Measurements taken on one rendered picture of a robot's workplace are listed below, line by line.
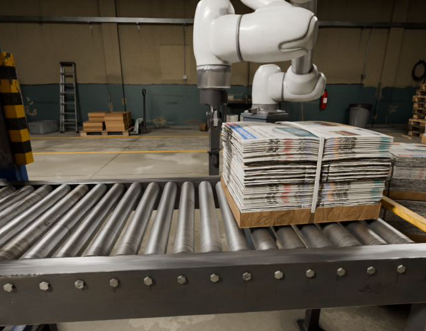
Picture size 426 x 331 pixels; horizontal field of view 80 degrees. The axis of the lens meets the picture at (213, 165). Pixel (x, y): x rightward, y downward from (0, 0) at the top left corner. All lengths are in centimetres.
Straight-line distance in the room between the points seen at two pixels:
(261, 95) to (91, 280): 125
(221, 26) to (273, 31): 12
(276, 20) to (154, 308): 65
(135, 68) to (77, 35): 166
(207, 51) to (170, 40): 725
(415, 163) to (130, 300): 138
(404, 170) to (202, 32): 122
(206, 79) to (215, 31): 11
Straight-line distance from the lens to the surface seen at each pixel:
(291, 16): 64
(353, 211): 76
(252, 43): 63
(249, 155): 58
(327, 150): 66
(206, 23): 68
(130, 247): 63
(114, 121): 705
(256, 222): 65
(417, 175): 160
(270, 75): 153
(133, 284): 57
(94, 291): 60
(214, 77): 67
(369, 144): 72
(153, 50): 793
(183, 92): 778
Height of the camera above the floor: 113
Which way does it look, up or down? 16 degrees down
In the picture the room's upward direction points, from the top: straight up
